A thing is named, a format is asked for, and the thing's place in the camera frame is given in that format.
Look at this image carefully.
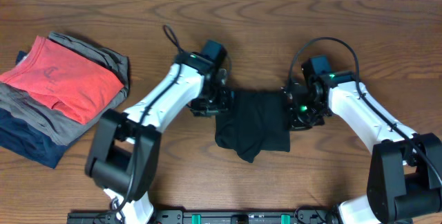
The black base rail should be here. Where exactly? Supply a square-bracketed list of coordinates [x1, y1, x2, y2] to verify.
[66, 206, 342, 224]

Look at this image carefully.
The navy folded t-shirt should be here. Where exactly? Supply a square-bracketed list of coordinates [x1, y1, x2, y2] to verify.
[0, 50, 73, 169]

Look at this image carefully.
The red folded t-shirt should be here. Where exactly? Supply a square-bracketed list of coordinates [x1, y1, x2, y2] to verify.
[1, 36, 123, 124]

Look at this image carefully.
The black t-shirt with logo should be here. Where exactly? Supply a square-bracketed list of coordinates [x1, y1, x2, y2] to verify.
[215, 91, 290, 163]

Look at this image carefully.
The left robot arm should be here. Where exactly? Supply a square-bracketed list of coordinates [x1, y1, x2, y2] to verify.
[85, 49, 232, 223]

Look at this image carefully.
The grey folded t-shirt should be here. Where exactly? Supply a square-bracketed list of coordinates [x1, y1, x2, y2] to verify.
[1, 32, 130, 146]

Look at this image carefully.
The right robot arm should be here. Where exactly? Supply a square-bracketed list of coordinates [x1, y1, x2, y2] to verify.
[285, 71, 441, 223]

